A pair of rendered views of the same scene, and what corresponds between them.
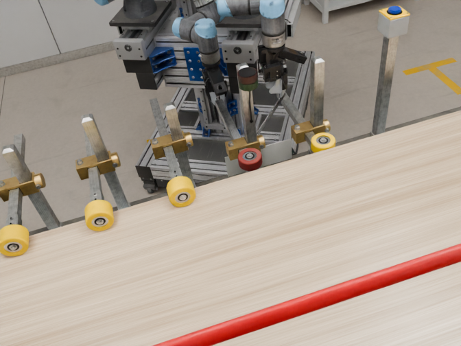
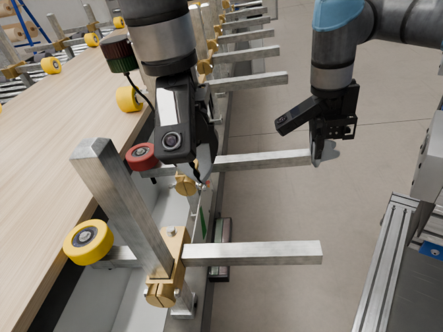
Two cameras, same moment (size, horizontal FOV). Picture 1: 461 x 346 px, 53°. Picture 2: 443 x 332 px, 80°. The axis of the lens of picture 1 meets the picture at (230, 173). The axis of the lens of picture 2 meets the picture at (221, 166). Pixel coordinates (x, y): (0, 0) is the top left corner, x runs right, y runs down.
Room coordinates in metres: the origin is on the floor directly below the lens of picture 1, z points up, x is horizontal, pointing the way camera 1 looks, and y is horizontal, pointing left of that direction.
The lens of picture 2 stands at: (1.53, -0.52, 1.26)
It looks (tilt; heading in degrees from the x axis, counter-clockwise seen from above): 39 degrees down; 112
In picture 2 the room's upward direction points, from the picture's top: 12 degrees counter-clockwise
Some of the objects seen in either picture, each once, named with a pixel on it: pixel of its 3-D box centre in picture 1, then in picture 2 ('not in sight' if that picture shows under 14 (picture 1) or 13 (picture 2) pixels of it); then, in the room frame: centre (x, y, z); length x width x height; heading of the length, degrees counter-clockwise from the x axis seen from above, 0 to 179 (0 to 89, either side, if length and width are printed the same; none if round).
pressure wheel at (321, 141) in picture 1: (322, 152); (97, 251); (1.16, -0.32, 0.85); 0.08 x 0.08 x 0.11
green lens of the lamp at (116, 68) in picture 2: (248, 82); (124, 60); (1.22, -0.10, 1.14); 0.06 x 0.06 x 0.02
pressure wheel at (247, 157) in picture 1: (250, 167); (147, 166); (1.14, -0.07, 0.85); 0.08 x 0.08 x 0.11
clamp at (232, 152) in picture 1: (245, 146); (189, 170); (1.26, -0.07, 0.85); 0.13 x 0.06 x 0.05; 100
